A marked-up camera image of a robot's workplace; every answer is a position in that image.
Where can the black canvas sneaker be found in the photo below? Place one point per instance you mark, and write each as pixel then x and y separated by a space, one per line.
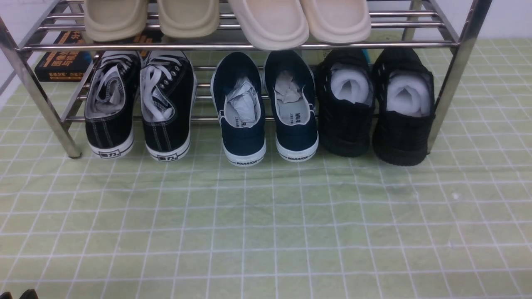
pixel 167 93
pixel 114 87

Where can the navy slip-on shoe left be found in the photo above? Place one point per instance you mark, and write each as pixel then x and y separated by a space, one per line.
pixel 236 89

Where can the navy slip-on shoe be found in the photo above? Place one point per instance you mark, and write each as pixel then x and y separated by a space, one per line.
pixel 289 84
pixel 236 89

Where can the navy slip-on shoe right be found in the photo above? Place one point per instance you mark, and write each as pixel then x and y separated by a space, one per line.
pixel 289 84

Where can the black knit shoe left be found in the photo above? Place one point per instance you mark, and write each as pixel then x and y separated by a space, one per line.
pixel 345 92

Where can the black knit shoe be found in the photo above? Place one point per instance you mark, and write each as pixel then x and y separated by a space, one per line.
pixel 404 92
pixel 345 92

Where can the black knit shoe right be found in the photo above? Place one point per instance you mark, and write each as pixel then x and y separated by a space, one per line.
pixel 404 92

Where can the silver metal shoe rack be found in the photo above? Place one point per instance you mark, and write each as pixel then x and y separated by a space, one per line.
pixel 424 24

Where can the cream slipper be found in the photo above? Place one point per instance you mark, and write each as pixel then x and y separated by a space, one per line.
pixel 271 24
pixel 338 21

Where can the cream slipper far right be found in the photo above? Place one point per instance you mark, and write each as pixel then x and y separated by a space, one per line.
pixel 338 21

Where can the beige slipper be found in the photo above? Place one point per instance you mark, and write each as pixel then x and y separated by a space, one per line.
pixel 188 18
pixel 109 20

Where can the beige slipper far left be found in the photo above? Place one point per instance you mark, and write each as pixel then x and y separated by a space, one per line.
pixel 109 20

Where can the green checked tablecloth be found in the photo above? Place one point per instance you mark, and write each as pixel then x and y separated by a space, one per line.
pixel 456 226

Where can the black orange book box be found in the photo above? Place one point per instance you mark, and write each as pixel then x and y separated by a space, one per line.
pixel 70 66

